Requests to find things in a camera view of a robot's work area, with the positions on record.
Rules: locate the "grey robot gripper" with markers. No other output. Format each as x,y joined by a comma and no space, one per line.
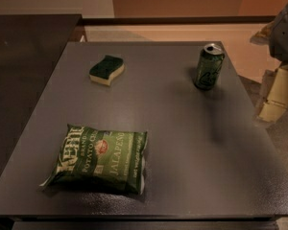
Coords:
285,37

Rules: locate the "green soda can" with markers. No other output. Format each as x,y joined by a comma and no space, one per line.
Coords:
209,66

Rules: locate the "green and yellow sponge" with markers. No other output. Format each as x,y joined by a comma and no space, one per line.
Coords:
106,70

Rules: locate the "green jalapeno chips bag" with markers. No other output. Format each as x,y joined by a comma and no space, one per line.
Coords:
108,158

